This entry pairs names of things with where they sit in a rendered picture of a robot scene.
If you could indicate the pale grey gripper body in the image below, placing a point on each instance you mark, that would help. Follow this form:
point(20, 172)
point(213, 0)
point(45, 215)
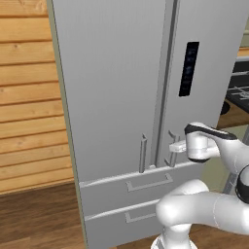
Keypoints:
point(177, 147)

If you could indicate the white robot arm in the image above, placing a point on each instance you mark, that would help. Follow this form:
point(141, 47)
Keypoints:
point(194, 210)

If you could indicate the grey fridge drawer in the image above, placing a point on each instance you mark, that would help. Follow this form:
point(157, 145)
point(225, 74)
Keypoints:
point(107, 230)
point(107, 196)

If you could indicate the grey fridge door with panel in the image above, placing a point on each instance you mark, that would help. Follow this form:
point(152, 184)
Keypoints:
point(207, 58)

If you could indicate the black hob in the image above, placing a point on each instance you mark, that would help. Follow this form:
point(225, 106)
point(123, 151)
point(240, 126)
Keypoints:
point(240, 87)

